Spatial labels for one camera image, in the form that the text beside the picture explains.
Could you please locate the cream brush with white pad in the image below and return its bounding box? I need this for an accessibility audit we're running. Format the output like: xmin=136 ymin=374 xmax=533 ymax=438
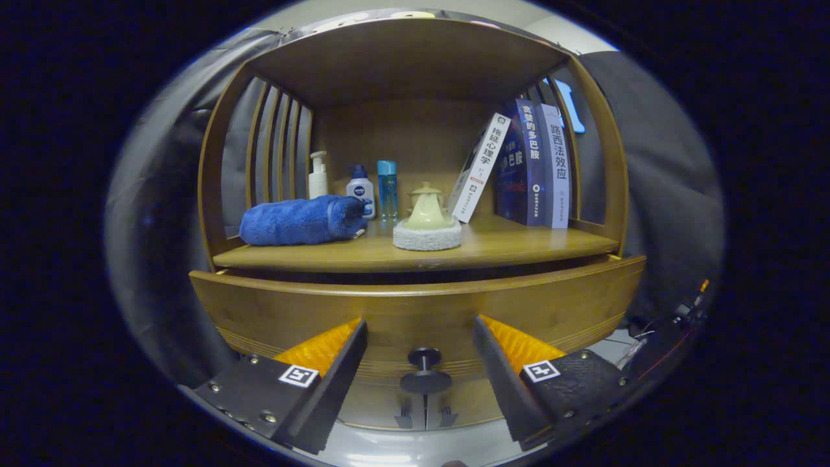
xmin=392 ymin=192 xmax=463 ymax=252

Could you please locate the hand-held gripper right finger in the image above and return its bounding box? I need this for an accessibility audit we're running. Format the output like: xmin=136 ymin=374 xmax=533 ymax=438
xmin=471 ymin=315 xmax=649 ymax=453

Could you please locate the wooden drawer with black knob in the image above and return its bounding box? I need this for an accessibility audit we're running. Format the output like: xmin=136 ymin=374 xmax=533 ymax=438
xmin=189 ymin=254 xmax=648 ymax=396

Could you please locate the white book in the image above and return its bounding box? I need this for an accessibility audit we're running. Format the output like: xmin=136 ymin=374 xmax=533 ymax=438
xmin=447 ymin=113 xmax=512 ymax=224

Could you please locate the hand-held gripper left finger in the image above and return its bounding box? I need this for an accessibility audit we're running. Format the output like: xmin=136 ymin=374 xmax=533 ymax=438
xmin=178 ymin=318 xmax=369 ymax=455

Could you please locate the wooden countertop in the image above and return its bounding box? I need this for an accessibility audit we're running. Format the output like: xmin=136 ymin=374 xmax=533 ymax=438
xmin=213 ymin=214 xmax=620 ymax=273

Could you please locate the folded blue towel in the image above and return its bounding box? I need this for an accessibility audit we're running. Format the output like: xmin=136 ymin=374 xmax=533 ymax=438
xmin=239 ymin=195 xmax=375 ymax=246

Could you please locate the clear blue bottle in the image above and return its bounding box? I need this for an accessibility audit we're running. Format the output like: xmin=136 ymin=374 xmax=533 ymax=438
xmin=377 ymin=160 xmax=398 ymax=222

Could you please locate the white bottle with blue cap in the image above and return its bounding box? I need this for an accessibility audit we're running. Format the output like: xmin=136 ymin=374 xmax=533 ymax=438
xmin=346 ymin=165 xmax=376 ymax=220

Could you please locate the pale grey book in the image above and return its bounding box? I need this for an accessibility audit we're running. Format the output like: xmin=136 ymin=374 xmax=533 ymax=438
xmin=535 ymin=104 xmax=571 ymax=229

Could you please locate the black backdrop cloth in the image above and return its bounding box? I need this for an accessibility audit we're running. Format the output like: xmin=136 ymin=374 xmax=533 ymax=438
xmin=104 ymin=8 xmax=726 ymax=390

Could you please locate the wooden cabinet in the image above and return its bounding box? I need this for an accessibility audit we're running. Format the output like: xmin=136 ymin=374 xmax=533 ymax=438
xmin=198 ymin=18 xmax=630 ymax=432

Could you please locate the black equipment with orange part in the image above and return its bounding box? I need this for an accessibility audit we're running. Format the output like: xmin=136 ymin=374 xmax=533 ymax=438
xmin=671 ymin=279 xmax=711 ymax=328

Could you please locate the cream lidded teacup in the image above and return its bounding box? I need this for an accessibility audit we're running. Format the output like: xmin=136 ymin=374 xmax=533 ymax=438
xmin=407 ymin=182 xmax=447 ymax=211

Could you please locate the dark blue book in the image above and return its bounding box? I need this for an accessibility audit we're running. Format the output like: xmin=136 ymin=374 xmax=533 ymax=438
xmin=495 ymin=99 xmax=547 ymax=226

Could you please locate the white pump bottle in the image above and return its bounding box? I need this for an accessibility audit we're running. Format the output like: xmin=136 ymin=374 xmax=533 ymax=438
xmin=308 ymin=151 xmax=329 ymax=200

